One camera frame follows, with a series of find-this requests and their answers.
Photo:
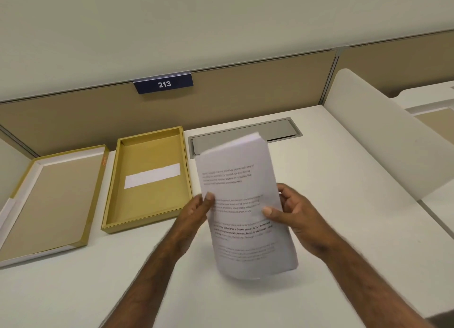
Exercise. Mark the white curved desk divider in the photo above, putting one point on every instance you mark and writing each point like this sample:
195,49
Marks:
386,132

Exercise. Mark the open yellow cardboard box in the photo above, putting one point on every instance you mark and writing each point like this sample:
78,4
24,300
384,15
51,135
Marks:
149,182

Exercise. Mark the beige desk partition panel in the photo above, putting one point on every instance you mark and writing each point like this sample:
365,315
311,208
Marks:
400,65
170,108

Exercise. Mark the person's right forearm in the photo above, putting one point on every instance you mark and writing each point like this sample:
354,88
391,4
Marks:
369,288

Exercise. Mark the dark blue number sign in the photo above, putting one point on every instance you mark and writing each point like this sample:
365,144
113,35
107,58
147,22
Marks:
163,84

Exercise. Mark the person's left hand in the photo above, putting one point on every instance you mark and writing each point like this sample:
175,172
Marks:
189,219

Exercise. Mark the person's left thumb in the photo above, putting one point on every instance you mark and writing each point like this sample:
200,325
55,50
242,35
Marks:
208,201

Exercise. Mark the yellow cardboard box lid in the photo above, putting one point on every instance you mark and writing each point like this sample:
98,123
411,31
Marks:
49,203

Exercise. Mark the person's right thumb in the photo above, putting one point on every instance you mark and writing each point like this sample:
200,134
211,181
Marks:
275,213

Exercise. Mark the stack of printed white paper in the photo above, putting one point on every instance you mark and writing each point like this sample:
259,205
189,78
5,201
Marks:
244,203

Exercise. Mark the person's right hand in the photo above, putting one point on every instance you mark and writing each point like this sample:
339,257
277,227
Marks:
305,219

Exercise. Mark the person's left forearm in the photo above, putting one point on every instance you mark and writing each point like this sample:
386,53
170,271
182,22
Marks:
142,288

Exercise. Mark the white paper strip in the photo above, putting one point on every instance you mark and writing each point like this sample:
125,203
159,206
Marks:
152,175

